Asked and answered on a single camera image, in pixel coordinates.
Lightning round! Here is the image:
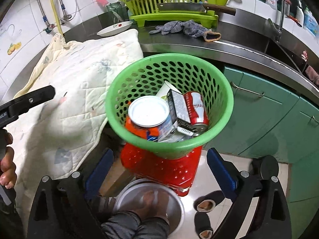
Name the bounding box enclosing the red cola can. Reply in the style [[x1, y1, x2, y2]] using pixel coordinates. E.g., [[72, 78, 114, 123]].
[[183, 91, 209, 136]]

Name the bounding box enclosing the orange chocolate snack wrapper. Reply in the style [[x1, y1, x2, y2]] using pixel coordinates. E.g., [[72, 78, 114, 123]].
[[125, 116, 160, 141]]

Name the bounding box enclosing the black long thin box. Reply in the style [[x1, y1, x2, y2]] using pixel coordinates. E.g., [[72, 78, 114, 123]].
[[167, 90, 195, 136]]

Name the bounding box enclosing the silver aluminium can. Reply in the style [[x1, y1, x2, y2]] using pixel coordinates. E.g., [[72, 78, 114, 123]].
[[128, 96, 175, 142]]

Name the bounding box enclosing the person's left hand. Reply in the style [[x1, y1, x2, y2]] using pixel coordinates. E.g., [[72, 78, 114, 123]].
[[1, 130, 17, 189]]

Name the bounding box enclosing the black slipper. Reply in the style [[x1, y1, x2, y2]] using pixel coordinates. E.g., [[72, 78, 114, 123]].
[[194, 212, 214, 239], [193, 190, 225, 213]]

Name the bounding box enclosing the red plastic stool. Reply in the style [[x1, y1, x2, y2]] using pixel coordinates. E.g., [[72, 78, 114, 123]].
[[120, 144, 202, 196]]

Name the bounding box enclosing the cream quilted cloth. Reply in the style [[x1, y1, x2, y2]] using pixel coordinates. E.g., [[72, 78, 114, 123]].
[[7, 29, 143, 225]]

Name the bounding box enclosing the steel basin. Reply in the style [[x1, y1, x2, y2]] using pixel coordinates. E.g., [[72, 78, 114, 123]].
[[113, 179, 185, 237]]

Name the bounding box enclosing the green cabinet door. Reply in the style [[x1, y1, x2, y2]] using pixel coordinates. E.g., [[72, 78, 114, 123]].
[[203, 67, 299, 155]]

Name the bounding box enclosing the green plastic mesh basket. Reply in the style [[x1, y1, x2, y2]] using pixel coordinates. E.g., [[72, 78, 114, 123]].
[[105, 53, 234, 159]]

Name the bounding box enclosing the white ceramic plate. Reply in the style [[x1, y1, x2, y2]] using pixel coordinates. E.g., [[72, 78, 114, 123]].
[[97, 21, 133, 37]]

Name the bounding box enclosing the pink bottle brush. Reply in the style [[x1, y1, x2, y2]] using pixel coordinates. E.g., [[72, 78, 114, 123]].
[[96, 0, 109, 7]]

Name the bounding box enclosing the green utensil holder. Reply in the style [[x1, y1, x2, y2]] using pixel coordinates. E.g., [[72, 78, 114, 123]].
[[106, 2, 124, 24]]

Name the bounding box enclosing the chrome sink faucet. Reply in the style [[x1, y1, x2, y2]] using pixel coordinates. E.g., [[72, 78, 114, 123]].
[[268, 0, 286, 44]]

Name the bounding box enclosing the lime green dish rack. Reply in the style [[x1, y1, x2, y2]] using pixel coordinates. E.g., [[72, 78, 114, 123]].
[[120, 0, 236, 29]]

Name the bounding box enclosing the blue detergent bottle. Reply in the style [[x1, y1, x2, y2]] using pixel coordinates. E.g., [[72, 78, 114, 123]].
[[303, 7, 318, 36]]

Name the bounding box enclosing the metal wall valve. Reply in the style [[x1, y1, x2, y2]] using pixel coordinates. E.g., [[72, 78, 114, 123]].
[[43, 24, 56, 34]]

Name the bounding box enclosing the yellow gas hose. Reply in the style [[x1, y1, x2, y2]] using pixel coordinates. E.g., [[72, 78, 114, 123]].
[[49, 0, 64, 36]]

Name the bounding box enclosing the cleaver knife wooden handle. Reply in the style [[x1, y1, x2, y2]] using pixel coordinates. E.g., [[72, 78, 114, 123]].
[[157, 3, 236, 16]]

